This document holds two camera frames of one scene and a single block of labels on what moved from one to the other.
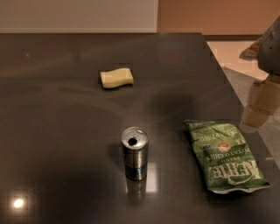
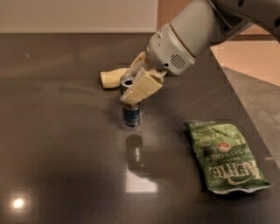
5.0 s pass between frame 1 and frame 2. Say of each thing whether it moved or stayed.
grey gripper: moved
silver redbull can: moved
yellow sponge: stayed
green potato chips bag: stayed
